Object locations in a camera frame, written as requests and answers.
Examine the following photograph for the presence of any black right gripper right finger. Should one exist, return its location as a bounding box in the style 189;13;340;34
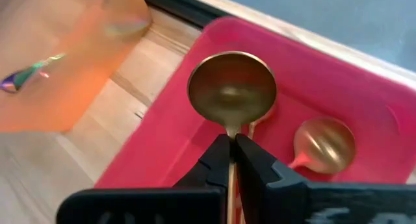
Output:
235;134;416;224

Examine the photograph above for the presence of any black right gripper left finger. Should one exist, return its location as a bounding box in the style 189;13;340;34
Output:
57;134;233;224

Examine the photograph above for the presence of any gold spoon pink handle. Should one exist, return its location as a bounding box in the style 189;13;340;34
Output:
287;116;357;175

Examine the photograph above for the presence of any iridescent purple spoon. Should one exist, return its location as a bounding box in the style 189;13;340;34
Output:
0;18;151;94

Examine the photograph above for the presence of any pink translucent plastic bin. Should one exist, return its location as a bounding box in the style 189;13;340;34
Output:
94;16;416;189

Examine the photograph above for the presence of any orange translucent plastic bin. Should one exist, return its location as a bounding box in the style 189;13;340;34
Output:
0;0;152;134

